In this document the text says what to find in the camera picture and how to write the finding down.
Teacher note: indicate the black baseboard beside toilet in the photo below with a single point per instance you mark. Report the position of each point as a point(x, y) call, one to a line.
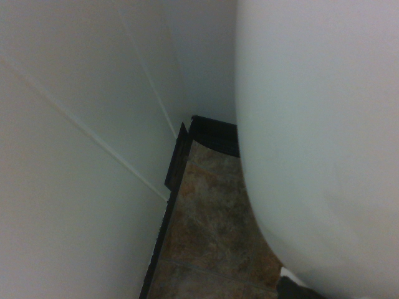
point(174, 171)

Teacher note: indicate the white toilet tank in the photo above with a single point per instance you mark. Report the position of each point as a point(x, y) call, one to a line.
point(311, 140)

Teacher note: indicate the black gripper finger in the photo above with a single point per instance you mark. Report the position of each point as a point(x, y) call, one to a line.
point(296, 289)

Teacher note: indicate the black baseboard behind tank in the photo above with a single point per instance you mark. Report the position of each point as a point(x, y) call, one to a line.
point(215, 137)

